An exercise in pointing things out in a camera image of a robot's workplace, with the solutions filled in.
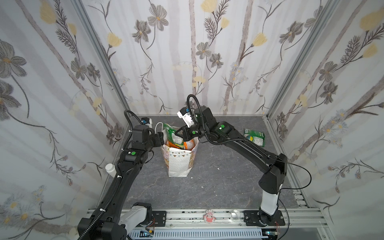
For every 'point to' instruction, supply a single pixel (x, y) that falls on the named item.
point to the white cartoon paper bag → (179, 162)
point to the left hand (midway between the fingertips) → (155, 129)
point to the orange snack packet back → (189, 145)
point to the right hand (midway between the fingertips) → (173, 128)
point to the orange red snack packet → (170, 144)
